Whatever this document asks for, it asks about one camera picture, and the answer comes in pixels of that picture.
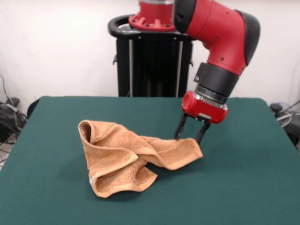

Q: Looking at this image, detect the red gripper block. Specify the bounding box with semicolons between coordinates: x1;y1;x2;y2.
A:
174;90;228;144

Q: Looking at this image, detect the tan terry towel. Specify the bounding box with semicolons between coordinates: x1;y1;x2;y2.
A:
78;120;203;198

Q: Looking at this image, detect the dark green tablecloth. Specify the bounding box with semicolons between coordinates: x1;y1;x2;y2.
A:
0;95;300;225

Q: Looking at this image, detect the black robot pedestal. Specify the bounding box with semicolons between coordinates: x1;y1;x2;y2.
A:
107;14;195;98

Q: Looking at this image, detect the black cable tangle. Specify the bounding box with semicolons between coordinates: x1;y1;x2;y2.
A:
0;75;28;165

